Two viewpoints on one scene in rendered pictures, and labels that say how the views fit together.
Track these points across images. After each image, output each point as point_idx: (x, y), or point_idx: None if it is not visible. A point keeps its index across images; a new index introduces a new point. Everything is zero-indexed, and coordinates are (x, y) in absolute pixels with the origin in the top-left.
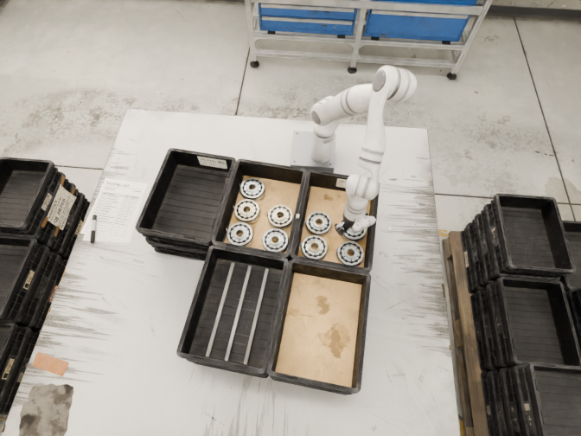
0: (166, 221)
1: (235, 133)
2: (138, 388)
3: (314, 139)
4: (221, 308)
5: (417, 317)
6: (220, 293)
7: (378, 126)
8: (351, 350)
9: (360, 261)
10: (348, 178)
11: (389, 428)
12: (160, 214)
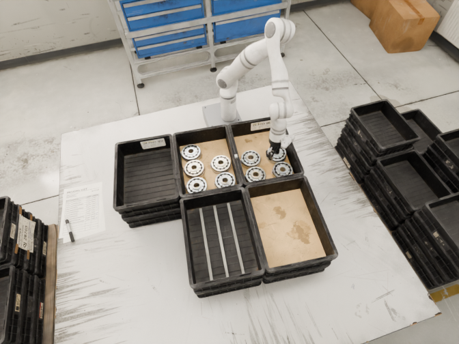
0: (133, 198)
1: (156, 124)
2: (162, 338)
3: (223, 103)
4: (207, 244)
5: (343, 199)
6: (201, 233)
7: (280, 61)
8: (315, 235)
9: (291, 173)
10: (270, 106)
11: (363, 281)
12: (126, 195)
